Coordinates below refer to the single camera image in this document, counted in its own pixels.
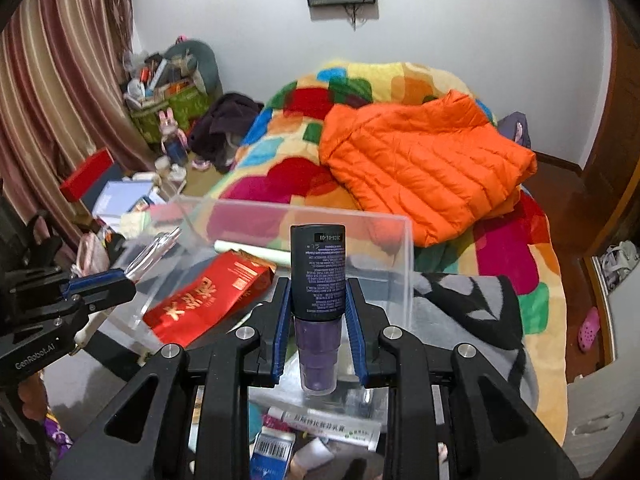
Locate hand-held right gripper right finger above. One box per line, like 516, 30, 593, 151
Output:
346, 277, 581, 480

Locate person's left hand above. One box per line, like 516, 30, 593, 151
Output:
18, 373, 49, 434

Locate clear plastic storage box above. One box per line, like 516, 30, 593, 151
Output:
107, 195, 417, 347

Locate blue barcode box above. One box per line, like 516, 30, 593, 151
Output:
248, 430, 296, 480

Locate striped brown curtain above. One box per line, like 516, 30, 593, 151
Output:
0, 0, 157, 241

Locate green shopping bag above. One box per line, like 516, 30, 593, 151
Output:
130, 85, 211, 144

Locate wooden door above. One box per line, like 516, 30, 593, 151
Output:
581, 7, 640, 258

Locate orange down jacket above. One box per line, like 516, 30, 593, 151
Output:
318, 89, 539, 248

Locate grey neck cushion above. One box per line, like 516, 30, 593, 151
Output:
162, 40, 224, 97

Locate blue white notebook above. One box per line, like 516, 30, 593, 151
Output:
94, 180, 154, 222

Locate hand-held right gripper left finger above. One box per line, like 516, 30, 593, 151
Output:
52, 276, 294, 480

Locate white wardrobe door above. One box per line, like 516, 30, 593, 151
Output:
564, 345, 640, 478

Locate pink clog shoe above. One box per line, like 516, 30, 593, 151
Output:
577, 307, 601, 354

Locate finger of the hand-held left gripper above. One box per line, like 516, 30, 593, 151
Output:
70, 279, 137, 317
10, 268, 126, 303

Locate grey black patterned blanket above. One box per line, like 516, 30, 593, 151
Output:
42, 272, 542, 480

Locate colourful patchwork blanket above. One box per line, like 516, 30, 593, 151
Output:
202, 61, 569, 443

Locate pink transparent bag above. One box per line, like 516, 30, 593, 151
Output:
76, 231, 109, 277

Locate dark clothing pile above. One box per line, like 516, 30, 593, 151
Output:
188, 92, 265, 172

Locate white sneakers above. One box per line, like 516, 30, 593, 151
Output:
599, 240, 640, 282

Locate red flat box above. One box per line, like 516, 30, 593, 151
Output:
59, 148, 115, 202

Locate white paper roll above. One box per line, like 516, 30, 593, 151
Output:
214, 239, 294, 264

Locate pink bunny water bottle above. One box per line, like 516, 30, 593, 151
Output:
158, 108, 189, 166

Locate red gold packet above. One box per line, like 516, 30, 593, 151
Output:
143, 251, 278, 349

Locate black purple cosmetic tube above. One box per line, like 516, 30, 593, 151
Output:
290, 225, 348, 394

